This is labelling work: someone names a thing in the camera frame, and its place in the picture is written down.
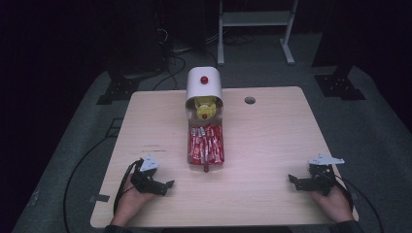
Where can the pile of red snack packets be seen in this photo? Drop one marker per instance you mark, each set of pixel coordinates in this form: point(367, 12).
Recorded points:
point(206, 145)

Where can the person's right hand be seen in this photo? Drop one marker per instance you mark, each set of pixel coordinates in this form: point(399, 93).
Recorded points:
point(335, 204)

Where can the grey tape strip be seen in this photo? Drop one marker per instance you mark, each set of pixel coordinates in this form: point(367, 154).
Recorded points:
point(98, 198)

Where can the black stand base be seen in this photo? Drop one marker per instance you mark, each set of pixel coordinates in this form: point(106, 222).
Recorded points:
point(118, 89)
point(338, 84)

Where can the person's left hand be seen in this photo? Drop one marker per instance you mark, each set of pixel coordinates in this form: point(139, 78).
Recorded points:
point(131, 202)

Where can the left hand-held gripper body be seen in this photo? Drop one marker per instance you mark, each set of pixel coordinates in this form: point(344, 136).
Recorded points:
point(146, 181)

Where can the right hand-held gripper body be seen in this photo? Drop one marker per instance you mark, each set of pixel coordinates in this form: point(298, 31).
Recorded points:
point(320, 176)

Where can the black equipment tower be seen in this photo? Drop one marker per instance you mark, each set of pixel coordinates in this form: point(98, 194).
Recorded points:
point(139, 35)

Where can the white metal stand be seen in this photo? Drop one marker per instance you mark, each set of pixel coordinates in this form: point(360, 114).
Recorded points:
point(256, 18)

